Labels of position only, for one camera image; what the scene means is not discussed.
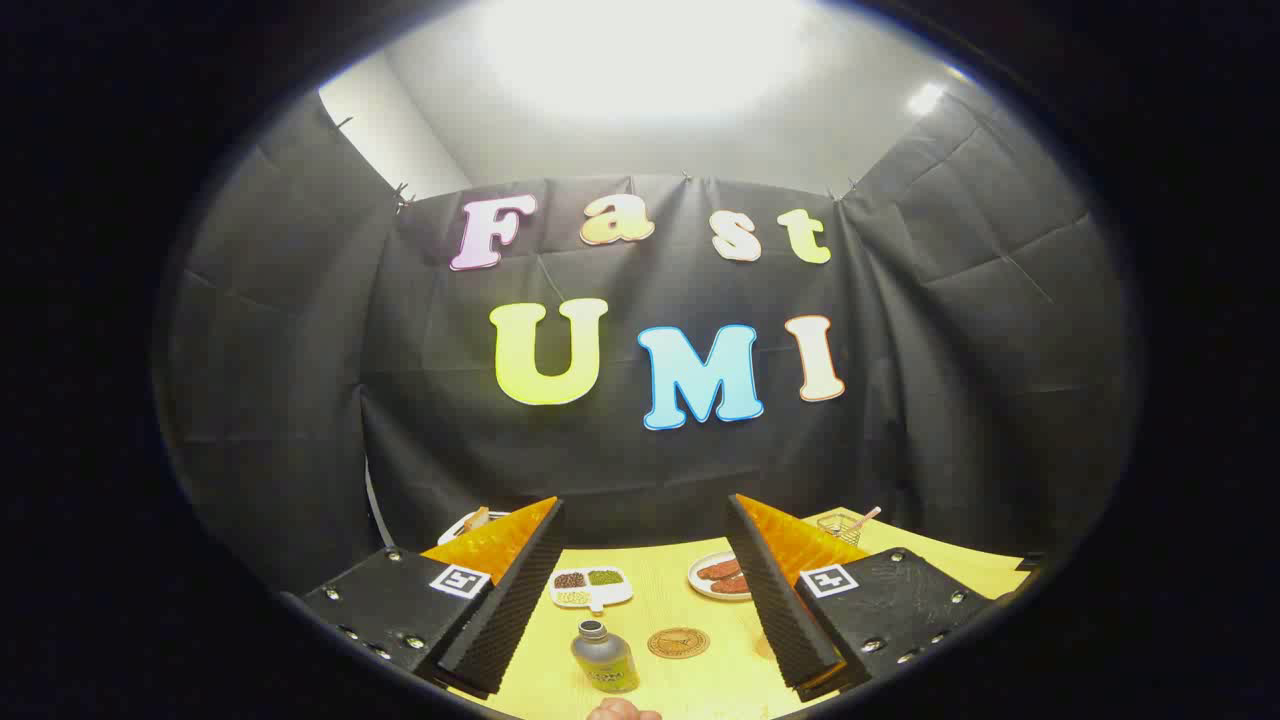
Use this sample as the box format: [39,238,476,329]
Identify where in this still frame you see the white round plate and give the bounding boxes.
[687,551,753,602]

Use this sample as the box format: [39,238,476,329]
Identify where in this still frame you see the round cork coaster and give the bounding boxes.
[647,627,711,660]

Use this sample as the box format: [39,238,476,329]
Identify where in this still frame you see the black backdrop cloth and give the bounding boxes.
[160,90,1141,601]

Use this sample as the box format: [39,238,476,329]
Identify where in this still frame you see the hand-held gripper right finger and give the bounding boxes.
[725,493,999,702]

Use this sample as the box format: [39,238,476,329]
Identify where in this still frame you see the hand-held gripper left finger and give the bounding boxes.
[298,496,567,699]

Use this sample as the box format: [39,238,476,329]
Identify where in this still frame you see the white toaster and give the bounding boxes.
[437,507,513,547]

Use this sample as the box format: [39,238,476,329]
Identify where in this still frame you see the white divided dish of beans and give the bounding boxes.
[549,565,635,614]

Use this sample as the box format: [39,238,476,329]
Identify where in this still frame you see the wooden table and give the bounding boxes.
[420,505,1036,720]

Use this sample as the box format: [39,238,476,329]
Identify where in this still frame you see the silver juice bottle green label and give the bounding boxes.
[571,619,641,694]

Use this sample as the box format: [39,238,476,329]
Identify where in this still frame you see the wire utensil holder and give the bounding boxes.
[817,510,867,548]

